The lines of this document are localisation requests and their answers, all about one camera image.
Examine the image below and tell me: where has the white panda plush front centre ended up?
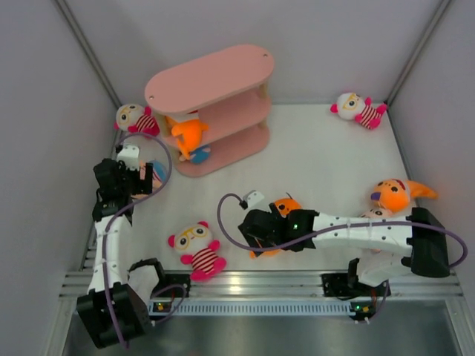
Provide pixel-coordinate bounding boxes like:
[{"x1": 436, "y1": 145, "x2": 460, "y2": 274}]
[{"x1": 168, "y1": 221, "x2": 227, "y2": 282}]

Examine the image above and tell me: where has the boy doll plush right side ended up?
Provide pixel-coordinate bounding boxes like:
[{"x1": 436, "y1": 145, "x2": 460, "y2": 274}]
[{"x1": 358, "y1": 207, "x2": 393, "y2": 254}]

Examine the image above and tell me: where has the boy doll plush on shelf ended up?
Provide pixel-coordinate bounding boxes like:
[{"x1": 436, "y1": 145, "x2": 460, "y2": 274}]
[{"x1": 179, "y1": 145, "x2": 211, "y2": 165}]

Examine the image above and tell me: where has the pink three-tier toy shelf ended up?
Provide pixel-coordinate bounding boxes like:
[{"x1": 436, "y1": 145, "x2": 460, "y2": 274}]
[{"x1": 145, "y1": 44, "x2": 275, "y2": 177}]

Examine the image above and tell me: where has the white slotted cable duct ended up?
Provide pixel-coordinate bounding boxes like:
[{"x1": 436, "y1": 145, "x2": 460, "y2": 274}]
[{"x1": 148, "y1": 299, "x2": 357, "y2": 317}]

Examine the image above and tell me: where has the aluminium front rail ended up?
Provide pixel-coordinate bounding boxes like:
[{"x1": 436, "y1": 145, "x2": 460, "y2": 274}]
[{"x1": 59, "y1": 269, "x2": 465, "y2": 298}]

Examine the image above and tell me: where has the large orange shark plush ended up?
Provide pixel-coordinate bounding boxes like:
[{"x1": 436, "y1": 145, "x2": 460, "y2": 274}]
[{"x1": 370, "y1": 179, "x2": 438, "y2": 213}]

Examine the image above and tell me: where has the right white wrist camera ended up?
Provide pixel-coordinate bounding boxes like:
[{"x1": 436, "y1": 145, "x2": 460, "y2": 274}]
[{"x1": 239, "y1": 190, "x2": 264, "y2": 210}]

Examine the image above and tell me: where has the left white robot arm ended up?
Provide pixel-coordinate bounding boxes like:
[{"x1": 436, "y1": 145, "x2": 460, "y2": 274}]
[{"x1": 76, "y1": 159, "x2": 168, "y2": 349}]

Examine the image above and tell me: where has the purple cable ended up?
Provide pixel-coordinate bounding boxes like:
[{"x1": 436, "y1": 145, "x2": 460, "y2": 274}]
[
  {"x1": 217, "y1": 193, "x2": 468, "y2": 268},
  {"x1": 104, "y1": 133, "x2": 174, "y2": 349}
]

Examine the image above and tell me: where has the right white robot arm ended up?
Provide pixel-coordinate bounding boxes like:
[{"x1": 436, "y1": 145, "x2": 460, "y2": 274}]
[{"x1": 238, "y1": 208, "x2": 450, "y2": 294}]

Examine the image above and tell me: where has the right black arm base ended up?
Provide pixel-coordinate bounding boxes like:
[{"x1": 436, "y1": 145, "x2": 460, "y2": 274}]
[{"x1": 321, "y1": 273, "x2": 391, "y2": 324}]

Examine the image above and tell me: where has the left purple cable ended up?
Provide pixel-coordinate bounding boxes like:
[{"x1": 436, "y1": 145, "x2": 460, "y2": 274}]
[{"x1": 104, "y1": 133, "x2": 174, "y2": 349}]

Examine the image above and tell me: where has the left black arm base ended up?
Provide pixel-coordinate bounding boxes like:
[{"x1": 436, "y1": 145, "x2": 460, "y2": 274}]
[{"x1": 146, "y1": 272, "x2": 191, "y2": 324}]

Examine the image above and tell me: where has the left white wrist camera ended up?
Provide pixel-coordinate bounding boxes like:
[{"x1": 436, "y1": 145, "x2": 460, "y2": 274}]
[{"x1": 116, "y1": 145, "x2": 140, "y2": 171}]

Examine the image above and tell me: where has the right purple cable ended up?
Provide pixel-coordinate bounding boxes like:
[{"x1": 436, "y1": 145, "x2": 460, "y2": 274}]
[{"x1": 217, "y1": 193, "x2": 468, "y2": 268}]

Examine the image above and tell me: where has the white panda plush right back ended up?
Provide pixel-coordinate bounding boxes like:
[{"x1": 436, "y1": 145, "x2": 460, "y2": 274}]
[{"x1": 330, "y1": 92, "x2": 387, "y2": 130}]

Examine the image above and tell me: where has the white panda plush left back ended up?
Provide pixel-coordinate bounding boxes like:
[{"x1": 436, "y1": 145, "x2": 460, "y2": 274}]
[{"x1": 114, "y1": 104, "x2": 160, "y2": 136}]

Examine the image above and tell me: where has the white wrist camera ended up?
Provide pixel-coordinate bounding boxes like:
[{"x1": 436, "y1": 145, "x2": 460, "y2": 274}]
[
  {"x1": 239, "y1": 190, "x2": 264, "y2": 210},
  {"x1": 116, "y1": 145, "x2": 140, "y2": 171}
]

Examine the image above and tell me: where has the small orange shark plush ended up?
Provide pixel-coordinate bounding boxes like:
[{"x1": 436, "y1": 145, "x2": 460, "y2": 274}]
[{"x1": 249, "y1": 193, "x2": 302, "y2": 259}]

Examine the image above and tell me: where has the white panda plush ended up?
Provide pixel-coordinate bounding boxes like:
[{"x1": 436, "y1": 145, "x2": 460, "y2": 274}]
[
  {"x1": 168, "y1": 221, "x2": 227, "y2": 282},
  {"x1": 330, "y1": 92, "x2": 387, "y2": 130},
  {"x1": 114, "y1": 104, "x2": 160, "y2": 136}
]

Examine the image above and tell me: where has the boy doll plush blue cap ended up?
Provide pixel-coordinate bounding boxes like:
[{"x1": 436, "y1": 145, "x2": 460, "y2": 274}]
[{"x1": 140, "y1": 160, "x2": 168, "y2": 192}]

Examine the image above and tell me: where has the orange shark plush on shelf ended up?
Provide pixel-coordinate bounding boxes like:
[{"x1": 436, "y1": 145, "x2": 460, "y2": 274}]
[{"x1": 171, "y1": 119, "x2": 209, "y2": 159}]

